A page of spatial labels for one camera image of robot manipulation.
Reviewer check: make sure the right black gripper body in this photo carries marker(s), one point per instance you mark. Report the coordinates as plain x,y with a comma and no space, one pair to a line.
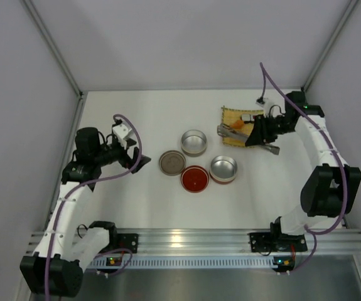
264,132

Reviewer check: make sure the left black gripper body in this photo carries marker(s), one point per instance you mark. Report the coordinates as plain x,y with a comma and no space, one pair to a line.
129,159

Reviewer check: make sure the sushi roll piece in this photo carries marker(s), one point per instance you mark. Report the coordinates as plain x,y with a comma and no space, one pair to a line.
247,118

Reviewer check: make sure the orange fried food piece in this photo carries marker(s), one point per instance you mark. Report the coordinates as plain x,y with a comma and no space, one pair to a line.
238,124

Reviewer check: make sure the metal tongs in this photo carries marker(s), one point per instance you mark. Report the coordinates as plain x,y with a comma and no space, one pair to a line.
224,130

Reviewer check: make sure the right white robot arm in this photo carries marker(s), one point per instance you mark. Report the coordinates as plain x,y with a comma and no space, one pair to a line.
330,191

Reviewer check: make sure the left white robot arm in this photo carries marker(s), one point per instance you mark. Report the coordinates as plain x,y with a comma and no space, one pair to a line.
56,267

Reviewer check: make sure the grey round lid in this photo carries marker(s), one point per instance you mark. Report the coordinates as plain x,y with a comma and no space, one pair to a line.
172,163

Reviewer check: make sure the bamboo mat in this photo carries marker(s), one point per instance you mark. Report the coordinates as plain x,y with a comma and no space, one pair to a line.
229,116

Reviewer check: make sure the lower steel round container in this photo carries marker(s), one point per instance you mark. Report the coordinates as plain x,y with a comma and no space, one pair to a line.
223,169

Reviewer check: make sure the steel round container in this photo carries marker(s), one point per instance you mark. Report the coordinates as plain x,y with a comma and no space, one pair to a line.
193,142
223,169

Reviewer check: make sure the upper steel round container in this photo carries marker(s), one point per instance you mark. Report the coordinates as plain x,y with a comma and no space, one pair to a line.
193,142

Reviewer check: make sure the red round lid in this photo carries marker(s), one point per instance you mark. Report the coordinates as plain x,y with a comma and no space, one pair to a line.
194,179

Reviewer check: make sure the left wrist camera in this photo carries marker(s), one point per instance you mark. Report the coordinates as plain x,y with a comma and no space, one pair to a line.
122,133

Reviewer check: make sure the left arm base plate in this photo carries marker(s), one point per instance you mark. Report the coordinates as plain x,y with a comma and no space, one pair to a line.
122,240

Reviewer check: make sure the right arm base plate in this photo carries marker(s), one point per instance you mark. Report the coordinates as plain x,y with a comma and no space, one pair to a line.
265,242

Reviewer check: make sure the aluminium rail frame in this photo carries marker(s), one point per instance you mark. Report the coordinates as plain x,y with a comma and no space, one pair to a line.
198,249

